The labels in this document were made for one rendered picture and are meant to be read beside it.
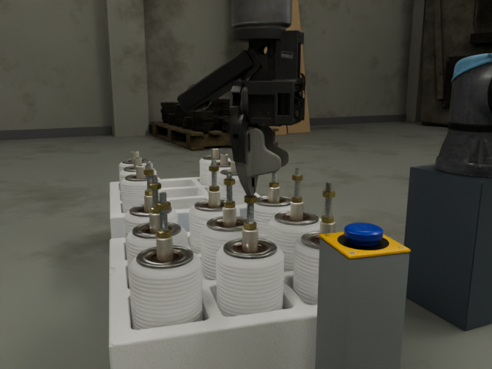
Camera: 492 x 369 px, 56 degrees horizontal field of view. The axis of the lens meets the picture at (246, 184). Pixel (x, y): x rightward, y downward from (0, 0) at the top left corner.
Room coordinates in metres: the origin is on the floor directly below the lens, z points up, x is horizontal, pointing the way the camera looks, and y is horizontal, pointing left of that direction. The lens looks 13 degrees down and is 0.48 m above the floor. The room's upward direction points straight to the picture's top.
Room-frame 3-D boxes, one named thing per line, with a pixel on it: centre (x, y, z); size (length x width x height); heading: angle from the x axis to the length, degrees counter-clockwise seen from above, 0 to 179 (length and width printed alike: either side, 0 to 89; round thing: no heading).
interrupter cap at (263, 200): (0.87, -0.05, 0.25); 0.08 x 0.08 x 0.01
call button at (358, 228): (0.47, -0.12, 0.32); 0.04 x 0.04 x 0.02
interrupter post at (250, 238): (0.61, -0.01, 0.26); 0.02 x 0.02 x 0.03
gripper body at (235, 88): (0.61, -0.03, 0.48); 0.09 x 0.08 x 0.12; 71
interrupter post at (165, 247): (0.58, 0.11, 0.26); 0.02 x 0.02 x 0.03
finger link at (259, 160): (0.59, -0.02, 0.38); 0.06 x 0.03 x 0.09; 71
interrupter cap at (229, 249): (0.61, -0.01, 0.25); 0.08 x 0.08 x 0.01
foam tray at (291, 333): (0.73, 0.03, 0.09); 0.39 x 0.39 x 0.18; 16
